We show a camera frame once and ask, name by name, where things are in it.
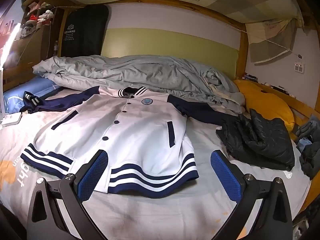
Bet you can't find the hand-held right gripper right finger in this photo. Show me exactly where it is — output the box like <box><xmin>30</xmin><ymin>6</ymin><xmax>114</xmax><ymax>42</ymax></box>
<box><xmin>210</xmin><ymin>149</ymin><xmax>293</xmax><ymax>240</ymax></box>

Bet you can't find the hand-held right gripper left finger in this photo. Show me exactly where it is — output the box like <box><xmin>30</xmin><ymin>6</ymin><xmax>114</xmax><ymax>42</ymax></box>
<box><xmin>27</xmin><ymin>149</ymin><xmax>108</xmax><ymax>240</ymax></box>

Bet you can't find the white and navy varsity jacket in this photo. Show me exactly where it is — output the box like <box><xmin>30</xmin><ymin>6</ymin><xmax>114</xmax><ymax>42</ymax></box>
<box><xmin>20</xmin><ymin>86</ymin><xmax>227</xmax><ymax>199</ymax></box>

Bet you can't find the grey-blue clothes pile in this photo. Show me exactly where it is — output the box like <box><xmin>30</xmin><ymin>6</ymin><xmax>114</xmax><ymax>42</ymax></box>
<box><xmin>295</xmin><ymin>120</ymin><xmax>320</xmax><ymax>180</ymax></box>

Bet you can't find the yellow pillow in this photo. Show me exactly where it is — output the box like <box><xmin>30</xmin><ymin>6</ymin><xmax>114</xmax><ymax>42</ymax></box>
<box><xmin>234</xmin><ymin>79</ymin><xmax>295</xmax><ymax>133</ymax></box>

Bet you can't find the white flat box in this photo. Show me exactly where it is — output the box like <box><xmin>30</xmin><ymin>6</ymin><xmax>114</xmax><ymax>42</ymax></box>
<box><xmin>1</xmin><ymin>112</ymin><xmax>23</xmax><ymax>128</ymax></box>

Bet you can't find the blue pillow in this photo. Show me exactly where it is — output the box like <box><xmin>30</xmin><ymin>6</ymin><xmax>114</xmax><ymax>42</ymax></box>
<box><xmin>3</xmin><ymin>76</ymin><xmax>62</xmax><ymax>113</ymax></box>

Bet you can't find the grey duvet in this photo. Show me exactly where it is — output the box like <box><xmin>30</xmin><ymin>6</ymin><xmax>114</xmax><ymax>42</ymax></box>
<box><xmin>32</xmin><ymin>54</ymin><xmax>247</xmax><ymax>117</ymax></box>

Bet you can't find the black garment bag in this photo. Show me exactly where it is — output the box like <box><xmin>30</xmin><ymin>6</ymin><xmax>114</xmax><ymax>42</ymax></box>
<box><xmin>61</xmin><ymin>4</ymin><xmax>109</xmax><ymax>58</ymax></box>

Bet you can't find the beige hanging cloth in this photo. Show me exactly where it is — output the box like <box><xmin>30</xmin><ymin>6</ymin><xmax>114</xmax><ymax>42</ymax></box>
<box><xmin>245</xmin><ymin>17</ymin><xmax>298</xmax><ymax>64</ymax></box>

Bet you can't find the white desk lamp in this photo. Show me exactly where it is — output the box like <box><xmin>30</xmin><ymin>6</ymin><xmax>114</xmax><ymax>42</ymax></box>
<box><xmin>0</xmin><ymin>22</ymin><xmax>22</xmax><ymax>113</ymax></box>

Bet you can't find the white plush toy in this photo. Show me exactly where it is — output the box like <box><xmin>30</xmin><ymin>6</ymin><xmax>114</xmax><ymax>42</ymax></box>
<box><xmin>37</xmin><ymin>9</ymin><xmax>54</xmax><ymax>23</ymax></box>

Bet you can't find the white wall switch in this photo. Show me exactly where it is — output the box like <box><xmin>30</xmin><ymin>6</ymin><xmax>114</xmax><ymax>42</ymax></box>
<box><xmin>294</xmin><ymin>61</ymin><xmax>306</xmax><ymax>74</ymax></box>

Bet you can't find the wooden bed frame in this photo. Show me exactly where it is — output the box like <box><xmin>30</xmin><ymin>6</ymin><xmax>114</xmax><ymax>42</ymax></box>
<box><xmin>0</xmin><ymin>0</ymin><xmax>320</xmax><ymax>130</ymax></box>

